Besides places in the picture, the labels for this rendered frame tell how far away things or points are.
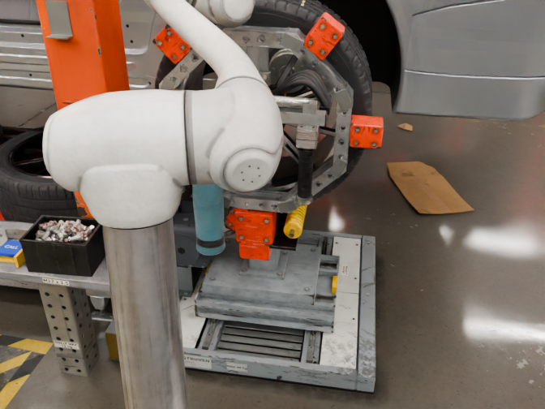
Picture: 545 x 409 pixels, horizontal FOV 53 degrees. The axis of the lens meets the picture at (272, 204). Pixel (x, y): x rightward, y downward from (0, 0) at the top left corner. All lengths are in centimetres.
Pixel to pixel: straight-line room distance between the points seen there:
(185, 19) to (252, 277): 115
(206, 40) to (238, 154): 35
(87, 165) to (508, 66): 156
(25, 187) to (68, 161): 142
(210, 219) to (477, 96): 102
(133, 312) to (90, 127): 27
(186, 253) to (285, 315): 41
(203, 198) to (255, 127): 85
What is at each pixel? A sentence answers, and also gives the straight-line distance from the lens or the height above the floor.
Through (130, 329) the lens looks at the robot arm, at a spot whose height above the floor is 88.
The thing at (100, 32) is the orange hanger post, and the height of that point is 111.
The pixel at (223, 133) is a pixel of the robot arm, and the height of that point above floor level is 117.
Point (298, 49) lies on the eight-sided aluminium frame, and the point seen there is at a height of 108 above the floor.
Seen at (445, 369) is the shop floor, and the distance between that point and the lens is 207.
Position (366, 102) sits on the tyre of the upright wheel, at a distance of 159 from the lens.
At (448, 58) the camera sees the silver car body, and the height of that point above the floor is 95.
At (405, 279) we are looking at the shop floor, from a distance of 241.
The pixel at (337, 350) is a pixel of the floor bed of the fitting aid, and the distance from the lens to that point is 194.
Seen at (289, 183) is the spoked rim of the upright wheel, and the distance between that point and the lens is 172.
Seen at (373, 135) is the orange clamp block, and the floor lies 86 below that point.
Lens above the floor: 145
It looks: 31 degrees down
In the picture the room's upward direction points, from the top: 1 degrees clockwise
